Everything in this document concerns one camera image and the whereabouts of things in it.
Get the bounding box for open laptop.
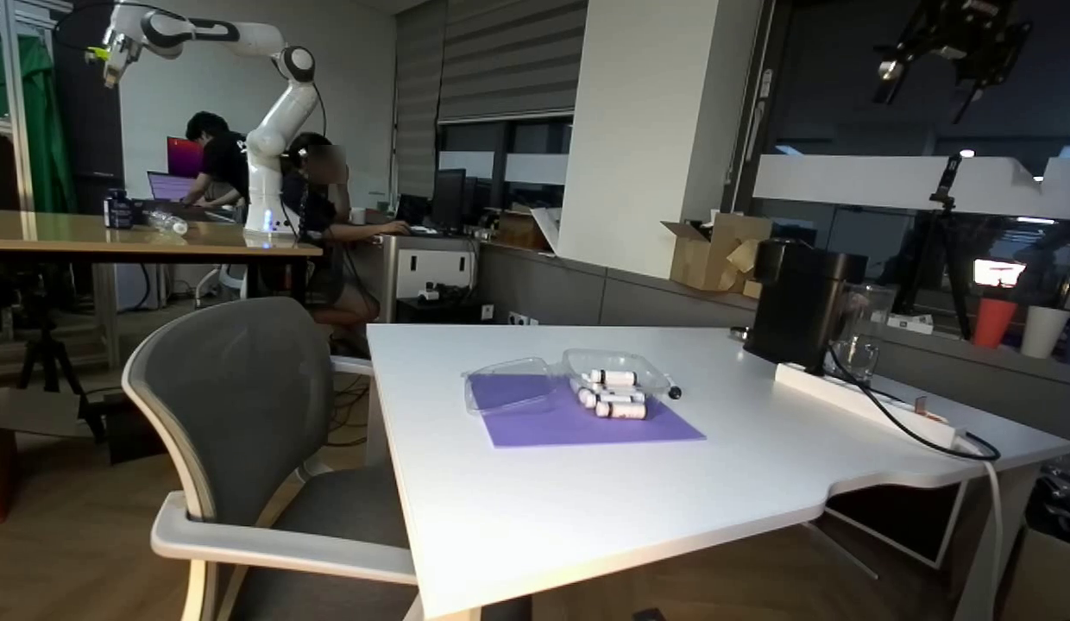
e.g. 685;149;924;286
146;168;217;215

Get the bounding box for black power cable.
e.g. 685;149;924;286
824;339;1005;465

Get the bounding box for white power strip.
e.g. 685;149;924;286
771;360;966;454

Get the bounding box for white cup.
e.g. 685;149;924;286
1018;303;1070;361

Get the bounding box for white drawer cabinet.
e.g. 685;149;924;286
380;231;483;327

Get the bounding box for red cup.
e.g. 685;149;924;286
969;296;1023;352

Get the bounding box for wooden table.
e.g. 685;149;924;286
0;206;329;372

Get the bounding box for green cloth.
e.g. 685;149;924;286
0;24;76;216

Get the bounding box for pink lit monitor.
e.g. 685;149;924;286
161;133;211;183

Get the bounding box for open cardboard box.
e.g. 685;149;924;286
658;209;776;296

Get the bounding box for small black tripod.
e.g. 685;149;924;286
14;308;92;400

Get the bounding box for clear plastic bottle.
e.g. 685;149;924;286
142;204;196;242

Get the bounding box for purple mat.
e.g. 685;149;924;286
464;369;707;453

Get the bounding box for clear plastic clamshell container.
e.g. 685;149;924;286
464;345;678;423

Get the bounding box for white metal frame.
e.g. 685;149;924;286
0;0;76;215

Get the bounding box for gray office chair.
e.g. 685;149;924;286
118;293;426;621

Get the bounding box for black overhead camera rig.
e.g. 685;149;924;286
871;0;1036;125

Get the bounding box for black computer monitor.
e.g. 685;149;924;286
427;166;508;235

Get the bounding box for seated person in dark shirt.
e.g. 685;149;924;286
284;128;412;352

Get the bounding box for person with black hair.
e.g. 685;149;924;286
179;108;252;220

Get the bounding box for gray window blinds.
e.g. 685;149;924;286
389;0;589;130

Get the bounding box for white power strip cable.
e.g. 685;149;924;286
955;431;1010;621

